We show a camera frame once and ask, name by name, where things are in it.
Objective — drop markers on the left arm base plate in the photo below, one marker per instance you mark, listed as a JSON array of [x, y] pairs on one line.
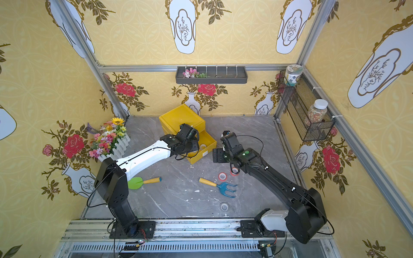
[[145, 230]]

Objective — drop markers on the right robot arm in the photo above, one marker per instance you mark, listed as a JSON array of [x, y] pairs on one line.
[[305, 213]]

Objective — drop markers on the grey wall shelf tray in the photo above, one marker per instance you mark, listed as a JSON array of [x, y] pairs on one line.
[[216, 74]]

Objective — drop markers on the jar with green label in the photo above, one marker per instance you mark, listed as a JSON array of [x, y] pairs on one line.
[[293, 74]]

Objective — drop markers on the black wire wall basket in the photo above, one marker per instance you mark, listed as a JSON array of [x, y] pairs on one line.
[[296, 101]]

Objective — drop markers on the green trowel with yellow handle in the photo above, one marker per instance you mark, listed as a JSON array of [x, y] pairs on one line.
[[137, 182]]

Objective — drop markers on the yellow three-drawer cabinet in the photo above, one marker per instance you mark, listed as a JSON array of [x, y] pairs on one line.
[[182, 114]]

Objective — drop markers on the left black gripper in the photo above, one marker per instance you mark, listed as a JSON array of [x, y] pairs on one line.
[[192, 142]]

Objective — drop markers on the flowers in white fence planter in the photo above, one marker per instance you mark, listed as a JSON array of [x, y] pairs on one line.
[[110, 141]]

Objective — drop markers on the red tape roll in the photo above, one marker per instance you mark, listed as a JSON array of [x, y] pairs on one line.
[[222, 177], [234, 172]]

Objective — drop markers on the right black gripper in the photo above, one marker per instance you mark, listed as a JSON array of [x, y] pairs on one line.
[[224, 155]]

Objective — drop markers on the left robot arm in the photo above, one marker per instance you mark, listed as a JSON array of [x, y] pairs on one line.
[[114, 175]]

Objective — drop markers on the pink flowers in tray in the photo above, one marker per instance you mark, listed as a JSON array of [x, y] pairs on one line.
[[193, 73]]

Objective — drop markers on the jar with white lid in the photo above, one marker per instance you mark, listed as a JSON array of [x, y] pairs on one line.
[[316, 112]]

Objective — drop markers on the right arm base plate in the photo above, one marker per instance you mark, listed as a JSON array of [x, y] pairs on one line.
[[254, 229]]

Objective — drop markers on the blue rake with yellow handle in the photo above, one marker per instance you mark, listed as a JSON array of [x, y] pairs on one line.
[[223, 187]]

